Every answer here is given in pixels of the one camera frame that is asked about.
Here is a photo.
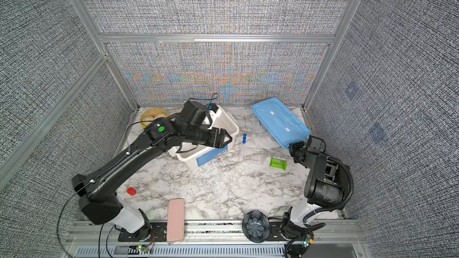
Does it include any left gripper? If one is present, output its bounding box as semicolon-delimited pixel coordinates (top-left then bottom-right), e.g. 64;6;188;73
184;127;234;148

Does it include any blue-capped test tube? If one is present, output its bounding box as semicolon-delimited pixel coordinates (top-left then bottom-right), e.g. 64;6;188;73
239;134;264;165

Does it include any blue plastic bin lid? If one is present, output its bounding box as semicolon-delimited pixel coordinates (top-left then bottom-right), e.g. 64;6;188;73
252;98;311;149

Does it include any white plastic storage bin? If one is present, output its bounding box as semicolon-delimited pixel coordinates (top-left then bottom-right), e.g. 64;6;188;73
167;104;240;172

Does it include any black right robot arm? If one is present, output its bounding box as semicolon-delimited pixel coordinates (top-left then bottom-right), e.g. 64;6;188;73
280;136;355;240

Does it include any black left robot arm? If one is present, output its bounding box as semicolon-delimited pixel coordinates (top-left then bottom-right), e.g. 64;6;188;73
72;118;233;241

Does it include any green packet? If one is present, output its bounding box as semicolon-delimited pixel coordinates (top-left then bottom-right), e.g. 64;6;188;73
270;158;288;170

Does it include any yellow bamboo steamer basket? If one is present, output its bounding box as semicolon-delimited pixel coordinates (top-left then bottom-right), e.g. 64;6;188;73
139;108;168;129

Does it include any black flower-shaped dish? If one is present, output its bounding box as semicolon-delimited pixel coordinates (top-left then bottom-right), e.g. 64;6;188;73
242;210;271;243

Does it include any pink rectangular case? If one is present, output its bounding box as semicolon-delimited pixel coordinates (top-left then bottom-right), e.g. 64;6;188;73
166;198;185;244

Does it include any red bottle cap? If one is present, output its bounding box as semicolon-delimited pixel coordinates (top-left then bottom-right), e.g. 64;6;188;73
127;187;137;196

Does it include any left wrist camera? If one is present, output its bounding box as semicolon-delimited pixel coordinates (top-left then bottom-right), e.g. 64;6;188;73
179;100;219;127

